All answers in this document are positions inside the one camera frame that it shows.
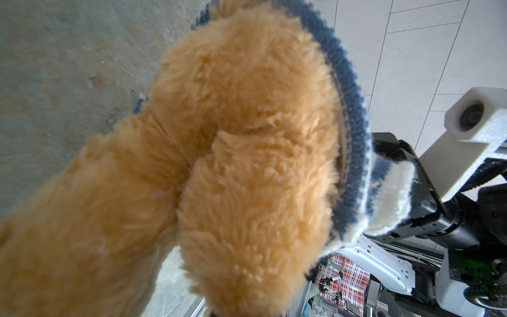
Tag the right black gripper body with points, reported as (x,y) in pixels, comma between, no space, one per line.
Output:
(455,224)

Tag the striped knit bear sweater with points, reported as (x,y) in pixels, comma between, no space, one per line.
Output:
(356,158)

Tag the brown teddy bear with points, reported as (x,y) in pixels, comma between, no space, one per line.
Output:
(92,240)

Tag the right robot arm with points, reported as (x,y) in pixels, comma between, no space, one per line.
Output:
(441,258)

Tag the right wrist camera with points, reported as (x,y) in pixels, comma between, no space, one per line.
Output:
(475,130)

